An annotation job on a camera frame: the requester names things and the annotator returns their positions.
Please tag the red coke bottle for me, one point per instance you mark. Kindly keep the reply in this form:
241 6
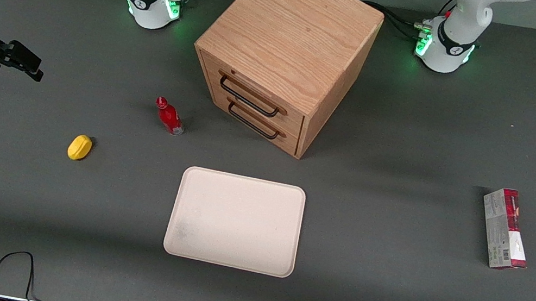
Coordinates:
168 115

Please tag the cream plastic tray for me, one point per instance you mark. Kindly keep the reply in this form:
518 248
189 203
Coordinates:
233 221

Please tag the grey and red carton box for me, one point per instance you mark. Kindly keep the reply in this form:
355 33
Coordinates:
504 231

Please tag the yellow toy lemon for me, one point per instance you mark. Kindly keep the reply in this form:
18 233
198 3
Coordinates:
79 147

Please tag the wooden two-drawer cabinet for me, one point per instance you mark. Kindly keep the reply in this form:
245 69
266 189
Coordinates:
289 27

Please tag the wooden drawer front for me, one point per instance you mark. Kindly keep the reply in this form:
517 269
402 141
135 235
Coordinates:
290 121
288 143

